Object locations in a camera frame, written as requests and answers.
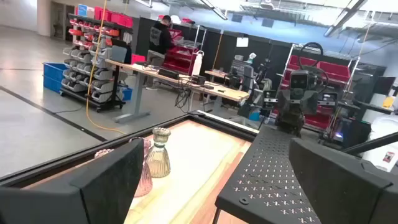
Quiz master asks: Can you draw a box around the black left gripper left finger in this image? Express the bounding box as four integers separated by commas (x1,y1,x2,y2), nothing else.
0,138,146,224

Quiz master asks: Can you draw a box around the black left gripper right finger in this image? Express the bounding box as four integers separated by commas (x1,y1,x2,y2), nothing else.
289,138,398,224

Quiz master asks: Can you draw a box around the pink ribbed glass candle holder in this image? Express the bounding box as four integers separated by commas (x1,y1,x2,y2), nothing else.
129,136,154,198
94,148,114,159

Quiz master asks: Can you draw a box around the white plastic bucket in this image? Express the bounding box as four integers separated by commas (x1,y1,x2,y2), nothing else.
361,114,398,173

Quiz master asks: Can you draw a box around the wooden desk with grey legs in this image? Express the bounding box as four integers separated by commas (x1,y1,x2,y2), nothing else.
104,58,251,124

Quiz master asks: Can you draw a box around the clear ribbed glass vase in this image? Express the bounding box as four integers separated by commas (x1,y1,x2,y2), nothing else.
145,127,172,179

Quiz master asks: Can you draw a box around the black perforated metal riser shelf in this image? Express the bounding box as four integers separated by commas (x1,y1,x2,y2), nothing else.
213,124,323,224

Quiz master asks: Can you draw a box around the white bottle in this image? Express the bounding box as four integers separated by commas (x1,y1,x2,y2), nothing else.
192,50,205,77

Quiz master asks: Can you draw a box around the storage rack with bins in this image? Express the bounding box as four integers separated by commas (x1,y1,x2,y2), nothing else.
60,3,134,113

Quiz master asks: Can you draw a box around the blue plastic crate stack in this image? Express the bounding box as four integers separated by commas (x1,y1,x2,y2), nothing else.
42,62,68,94

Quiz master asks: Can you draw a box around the black power box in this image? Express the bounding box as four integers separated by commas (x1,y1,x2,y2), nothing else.
158,67,181,80

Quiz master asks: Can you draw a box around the person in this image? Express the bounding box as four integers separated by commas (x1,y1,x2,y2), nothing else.
149,14,175,55

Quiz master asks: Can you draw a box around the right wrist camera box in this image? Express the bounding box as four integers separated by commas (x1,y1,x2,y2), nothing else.
290,70,312,91

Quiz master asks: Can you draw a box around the wire rack with red bins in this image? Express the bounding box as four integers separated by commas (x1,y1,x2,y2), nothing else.
278,43,353,131

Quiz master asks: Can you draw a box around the black metal frame bar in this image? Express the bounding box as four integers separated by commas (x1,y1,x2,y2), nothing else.
341,131,398,157

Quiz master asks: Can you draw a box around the black cable loop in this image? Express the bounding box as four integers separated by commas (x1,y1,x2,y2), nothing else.
297,42,325,72

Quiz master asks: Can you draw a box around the yellow hanging cable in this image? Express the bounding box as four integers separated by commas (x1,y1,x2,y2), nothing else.
85,0,127,136

